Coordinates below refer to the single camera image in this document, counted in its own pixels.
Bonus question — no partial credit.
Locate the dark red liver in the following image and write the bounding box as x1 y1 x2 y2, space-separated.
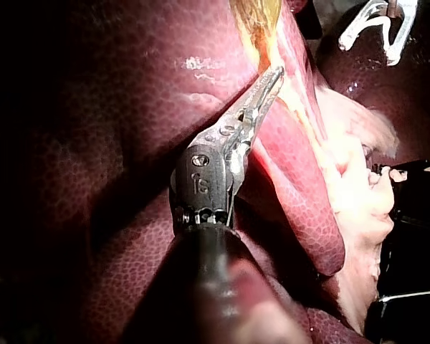
0 0 430 344

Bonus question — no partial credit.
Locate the gallbladder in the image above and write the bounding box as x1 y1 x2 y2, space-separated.
229 0 285 72

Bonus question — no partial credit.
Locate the black metal frame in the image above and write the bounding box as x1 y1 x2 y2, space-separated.
364 159 430 344

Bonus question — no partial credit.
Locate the right arm instrument jaw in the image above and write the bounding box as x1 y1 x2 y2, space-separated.
386 0 419 67
338 0 386 52

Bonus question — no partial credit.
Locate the pale fatty tissue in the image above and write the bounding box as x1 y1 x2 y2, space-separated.
274 0 401 334

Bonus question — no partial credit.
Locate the left arm instrument jaw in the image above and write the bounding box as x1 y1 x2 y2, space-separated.
224 70 285 195
189 66 285 152

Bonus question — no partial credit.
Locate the left arm instrument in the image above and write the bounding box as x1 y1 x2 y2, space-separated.
168 141 235 232

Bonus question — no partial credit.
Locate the white clip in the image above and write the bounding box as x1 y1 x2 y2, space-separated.
358 13 395 47

